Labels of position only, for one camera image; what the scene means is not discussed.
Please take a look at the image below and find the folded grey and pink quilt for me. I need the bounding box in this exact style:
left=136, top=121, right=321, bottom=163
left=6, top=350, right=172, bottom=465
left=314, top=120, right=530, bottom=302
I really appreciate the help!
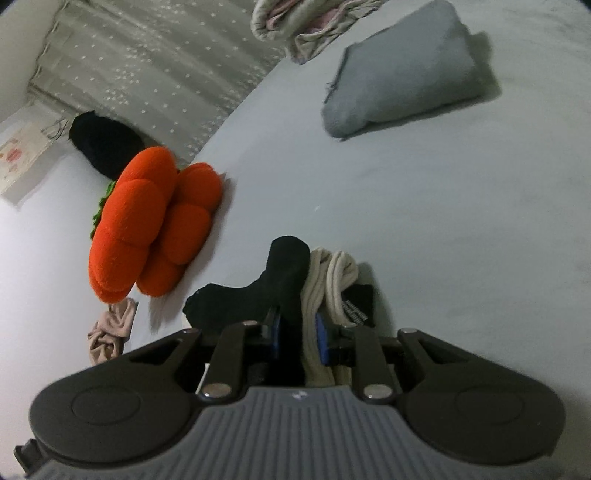
left=250, top=0, right=384, bottom=64

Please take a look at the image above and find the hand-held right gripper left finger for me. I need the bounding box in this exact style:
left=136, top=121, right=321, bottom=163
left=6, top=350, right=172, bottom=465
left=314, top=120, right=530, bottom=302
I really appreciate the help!
left=117, top=314, right=282, bottom=400

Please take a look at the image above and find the grey star-print curtain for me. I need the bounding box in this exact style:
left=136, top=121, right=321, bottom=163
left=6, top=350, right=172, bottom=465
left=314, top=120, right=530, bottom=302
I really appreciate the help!
left=28, top=0, right=296, bottom=169

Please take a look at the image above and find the folded grey garment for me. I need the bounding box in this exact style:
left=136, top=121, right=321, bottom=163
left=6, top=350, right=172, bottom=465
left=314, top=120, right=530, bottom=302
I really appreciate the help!
left=322, top=0, right=502, bottom=139

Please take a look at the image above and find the orange pumpkin plush pillow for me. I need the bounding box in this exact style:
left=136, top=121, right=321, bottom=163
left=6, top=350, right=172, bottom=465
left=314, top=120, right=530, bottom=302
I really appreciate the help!
left=88, top=147, right=223, bottom=303

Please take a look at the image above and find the beige pink cloth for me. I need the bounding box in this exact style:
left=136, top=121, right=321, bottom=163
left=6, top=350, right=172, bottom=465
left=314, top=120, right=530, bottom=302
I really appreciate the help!
left=88, top=298, right=138, bottom=365

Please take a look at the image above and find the grey-blue bed sheet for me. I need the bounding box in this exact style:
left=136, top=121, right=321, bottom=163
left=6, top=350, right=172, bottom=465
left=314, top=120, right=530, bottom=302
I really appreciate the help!
left=111, top=0, right=591, bottom=462

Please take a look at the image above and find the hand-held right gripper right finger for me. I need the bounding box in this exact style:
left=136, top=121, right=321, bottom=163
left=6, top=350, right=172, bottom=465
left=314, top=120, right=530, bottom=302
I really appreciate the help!
left=316, top=313, right=485, bottom=402

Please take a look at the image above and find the cream sweatshirt with black sleeves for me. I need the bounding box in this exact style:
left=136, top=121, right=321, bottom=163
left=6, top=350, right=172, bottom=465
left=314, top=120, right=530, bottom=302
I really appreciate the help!
left=183, top=236, right=375, bottom=388

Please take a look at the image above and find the black plush cushion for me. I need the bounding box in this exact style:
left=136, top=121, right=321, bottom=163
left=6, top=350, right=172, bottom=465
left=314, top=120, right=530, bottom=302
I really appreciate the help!
left=69, top=111, right=146, bottom=181

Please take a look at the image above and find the wall poster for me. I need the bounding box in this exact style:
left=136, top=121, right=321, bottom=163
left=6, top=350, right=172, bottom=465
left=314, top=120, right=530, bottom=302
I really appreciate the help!
left=0, top=122, right=58, bottom=204

